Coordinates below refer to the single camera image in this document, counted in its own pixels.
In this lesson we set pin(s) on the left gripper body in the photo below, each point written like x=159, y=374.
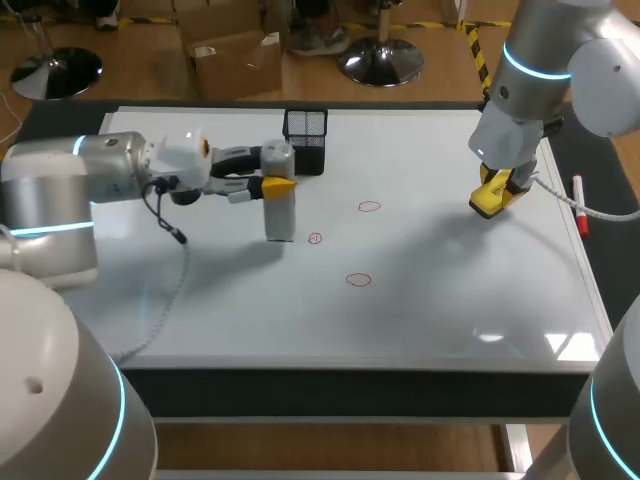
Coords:
x=182, y=155

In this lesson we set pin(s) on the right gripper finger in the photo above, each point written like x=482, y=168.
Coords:
x=520, y=192
x=492, y=197

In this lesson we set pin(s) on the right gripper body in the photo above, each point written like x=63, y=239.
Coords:
x=505, y=140

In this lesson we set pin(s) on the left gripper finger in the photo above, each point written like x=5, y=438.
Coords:
x=235, y=157
x=250, y=189

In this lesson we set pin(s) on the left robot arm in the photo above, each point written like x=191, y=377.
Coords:
x=50, y=170

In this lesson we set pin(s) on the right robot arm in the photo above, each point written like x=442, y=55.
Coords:
x=545, y=45

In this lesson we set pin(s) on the red whiteboard marker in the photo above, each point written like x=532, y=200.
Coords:
x=580, y=205

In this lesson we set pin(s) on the large whiteboard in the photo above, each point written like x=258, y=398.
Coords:
x=400, y=290

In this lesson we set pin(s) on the black mesh cup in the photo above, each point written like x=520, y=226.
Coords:
x=306, y=135

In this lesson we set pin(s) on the cardboard box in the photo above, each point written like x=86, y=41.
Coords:
x=235, y=55

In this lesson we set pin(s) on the grey shoe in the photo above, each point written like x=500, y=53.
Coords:
x=317, y=40

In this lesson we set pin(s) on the chrome chair base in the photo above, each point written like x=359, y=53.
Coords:
x=382, y=60
x=57, y=72

